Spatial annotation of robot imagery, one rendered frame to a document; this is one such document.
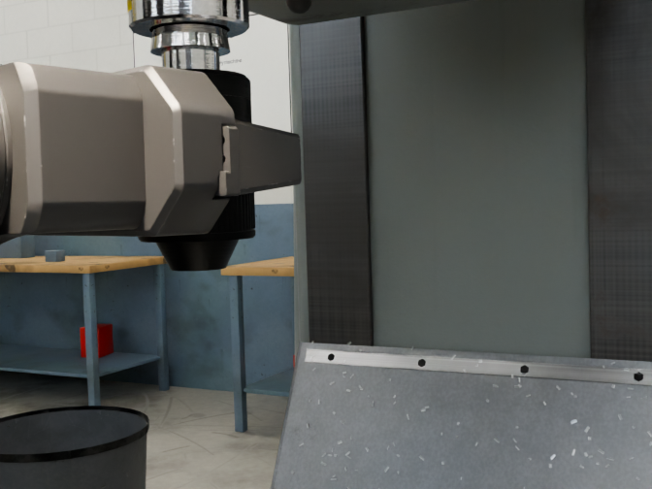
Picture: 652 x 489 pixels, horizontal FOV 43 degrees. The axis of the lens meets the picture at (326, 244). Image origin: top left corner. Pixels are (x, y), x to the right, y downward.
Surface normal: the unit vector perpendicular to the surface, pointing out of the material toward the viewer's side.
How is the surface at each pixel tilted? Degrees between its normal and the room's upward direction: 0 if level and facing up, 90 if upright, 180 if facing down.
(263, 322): 90
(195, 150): 90
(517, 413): 63
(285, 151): 90
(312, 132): 90
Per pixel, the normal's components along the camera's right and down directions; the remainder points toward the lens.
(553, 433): -0.41, -0.40
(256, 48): -0.45, 0.06
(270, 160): 0.74, 0.01
